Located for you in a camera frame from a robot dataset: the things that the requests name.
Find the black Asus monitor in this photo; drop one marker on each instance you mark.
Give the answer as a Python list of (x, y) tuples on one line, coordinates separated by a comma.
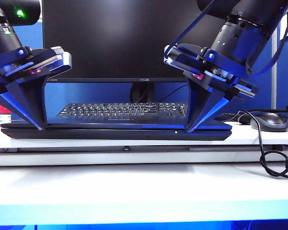
[(115, 36)]

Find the black grey Logitech mouse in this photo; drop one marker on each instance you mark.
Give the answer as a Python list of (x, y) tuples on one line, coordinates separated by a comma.
[(271, 123)]

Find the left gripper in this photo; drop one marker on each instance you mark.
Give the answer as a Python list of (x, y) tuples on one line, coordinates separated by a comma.
[(4, 72)]

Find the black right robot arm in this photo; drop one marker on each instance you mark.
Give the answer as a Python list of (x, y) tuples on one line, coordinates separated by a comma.
[(242, 36)]

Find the grey partition post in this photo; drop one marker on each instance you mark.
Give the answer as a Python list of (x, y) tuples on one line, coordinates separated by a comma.
[(274, 91)]

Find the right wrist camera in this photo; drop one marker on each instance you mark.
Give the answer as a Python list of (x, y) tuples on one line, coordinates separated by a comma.
[(182, 57)]

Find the black Logitech keyboard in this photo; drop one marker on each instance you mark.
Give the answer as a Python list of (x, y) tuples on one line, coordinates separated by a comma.
[(110, 111)]

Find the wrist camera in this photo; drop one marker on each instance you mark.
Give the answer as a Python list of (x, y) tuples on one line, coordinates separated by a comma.
[(55, 60), (182, 57)]

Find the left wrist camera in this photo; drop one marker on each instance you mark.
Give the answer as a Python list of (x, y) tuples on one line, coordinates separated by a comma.
[(55, 60)]

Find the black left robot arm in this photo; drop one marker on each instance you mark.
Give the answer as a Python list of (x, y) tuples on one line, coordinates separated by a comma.
[(4, 39)]

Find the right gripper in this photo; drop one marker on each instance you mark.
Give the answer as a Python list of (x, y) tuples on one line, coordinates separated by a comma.
[(225, 72)]

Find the white desk riser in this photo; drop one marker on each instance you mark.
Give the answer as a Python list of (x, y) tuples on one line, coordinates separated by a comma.
[(110, 143)]

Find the black Hasee laptop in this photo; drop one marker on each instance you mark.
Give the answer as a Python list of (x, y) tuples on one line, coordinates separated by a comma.
[(110, 135)]

